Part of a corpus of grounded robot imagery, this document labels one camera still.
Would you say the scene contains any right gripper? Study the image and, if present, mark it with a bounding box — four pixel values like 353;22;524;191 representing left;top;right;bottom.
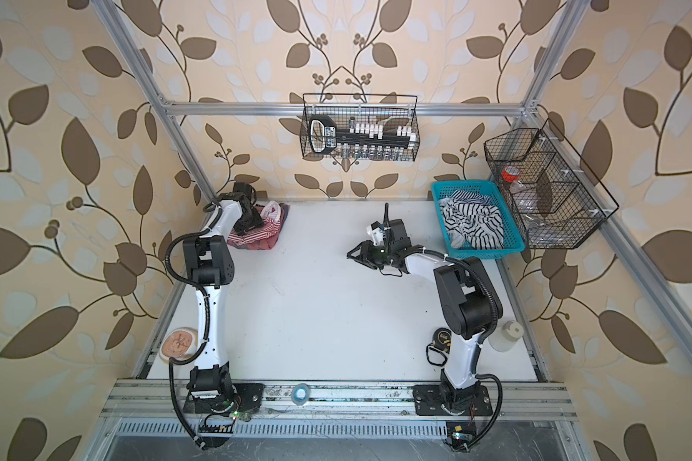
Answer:
348;240;395;270

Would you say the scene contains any red white striped garment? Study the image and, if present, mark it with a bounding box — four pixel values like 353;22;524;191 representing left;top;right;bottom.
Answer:
228;200;284;249

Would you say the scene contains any red tank top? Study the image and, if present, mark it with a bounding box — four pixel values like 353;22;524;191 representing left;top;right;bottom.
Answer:
228;202;290;252

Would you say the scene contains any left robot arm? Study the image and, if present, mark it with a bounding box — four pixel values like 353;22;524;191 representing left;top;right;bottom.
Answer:
165;182;264;451

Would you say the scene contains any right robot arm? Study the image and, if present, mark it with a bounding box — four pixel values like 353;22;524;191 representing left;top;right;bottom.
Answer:
347;205;504;453

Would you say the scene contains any black white striped garment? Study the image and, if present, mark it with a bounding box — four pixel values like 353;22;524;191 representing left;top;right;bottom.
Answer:
439;190;505;250

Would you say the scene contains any black socket set tool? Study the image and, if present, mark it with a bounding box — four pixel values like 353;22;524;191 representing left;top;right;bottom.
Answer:
300;114;420;157

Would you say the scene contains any teal plastic basket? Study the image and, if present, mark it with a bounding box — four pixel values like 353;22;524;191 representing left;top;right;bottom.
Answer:
431;181;525;259

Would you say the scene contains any black tape measure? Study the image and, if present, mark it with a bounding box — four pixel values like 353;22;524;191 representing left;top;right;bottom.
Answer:
425;328;452;368

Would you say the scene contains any round tan pad dish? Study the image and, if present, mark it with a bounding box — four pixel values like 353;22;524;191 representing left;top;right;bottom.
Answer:
158;327;198;363

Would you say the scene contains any round blue button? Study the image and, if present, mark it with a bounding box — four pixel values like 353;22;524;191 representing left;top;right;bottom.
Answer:
291;383;311;406

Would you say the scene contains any red capped plastic bottle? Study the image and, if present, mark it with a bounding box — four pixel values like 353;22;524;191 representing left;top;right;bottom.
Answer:
501;165;540;215

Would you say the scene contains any white plastic bottle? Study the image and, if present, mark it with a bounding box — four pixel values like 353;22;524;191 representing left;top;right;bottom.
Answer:
489;319;525;353

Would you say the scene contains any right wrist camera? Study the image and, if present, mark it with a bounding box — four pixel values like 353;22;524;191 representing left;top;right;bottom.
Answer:
367;222;389;247

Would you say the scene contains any back wire basket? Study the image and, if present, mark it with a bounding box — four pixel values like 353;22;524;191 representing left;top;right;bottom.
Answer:
299;91;421;163

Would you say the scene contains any wire basket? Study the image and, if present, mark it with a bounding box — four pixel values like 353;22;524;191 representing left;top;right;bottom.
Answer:
299;91;421;163
484;119;619;250

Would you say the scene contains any right wire basket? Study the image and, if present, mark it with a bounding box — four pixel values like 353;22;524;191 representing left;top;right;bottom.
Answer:
484;119;619;250

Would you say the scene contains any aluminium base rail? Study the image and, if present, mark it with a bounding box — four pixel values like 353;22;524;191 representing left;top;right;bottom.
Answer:
100;378;579;423

